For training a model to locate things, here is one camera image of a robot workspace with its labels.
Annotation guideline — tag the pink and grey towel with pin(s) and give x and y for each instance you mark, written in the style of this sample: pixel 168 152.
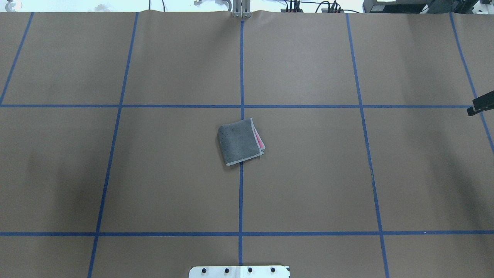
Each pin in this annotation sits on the pink and grey towel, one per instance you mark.
pixel 240 141

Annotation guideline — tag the white pedestal column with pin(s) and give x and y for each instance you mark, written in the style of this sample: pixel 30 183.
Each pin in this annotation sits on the white pedestal column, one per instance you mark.
pixel 255 271

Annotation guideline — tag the black box with label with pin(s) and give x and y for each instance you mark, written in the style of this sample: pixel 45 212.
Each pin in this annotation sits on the black box with label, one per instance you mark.
pixel 393 6

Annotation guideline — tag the aluminium frame post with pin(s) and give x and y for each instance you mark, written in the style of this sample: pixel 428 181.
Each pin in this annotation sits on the aluminium frame post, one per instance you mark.
pixel 240 8

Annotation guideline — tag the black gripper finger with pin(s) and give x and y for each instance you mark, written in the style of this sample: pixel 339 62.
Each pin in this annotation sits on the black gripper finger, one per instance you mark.
pixel 481 104

